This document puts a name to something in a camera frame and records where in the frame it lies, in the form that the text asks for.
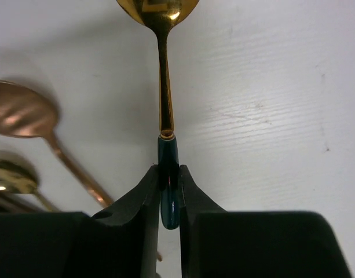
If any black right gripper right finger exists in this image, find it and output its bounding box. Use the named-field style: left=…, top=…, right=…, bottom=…
left=178, top=165, right=225, bottom=277

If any gold spoon dark green handle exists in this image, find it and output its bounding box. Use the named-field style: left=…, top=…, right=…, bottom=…
left=118, top=1, right=199, bottom=230

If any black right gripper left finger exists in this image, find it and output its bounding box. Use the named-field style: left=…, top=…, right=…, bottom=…
left=92, top=166, right=159, bottom=277

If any rose gold spoon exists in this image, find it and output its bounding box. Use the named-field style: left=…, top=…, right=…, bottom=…
left=0, top=80, right=114, bottom=207

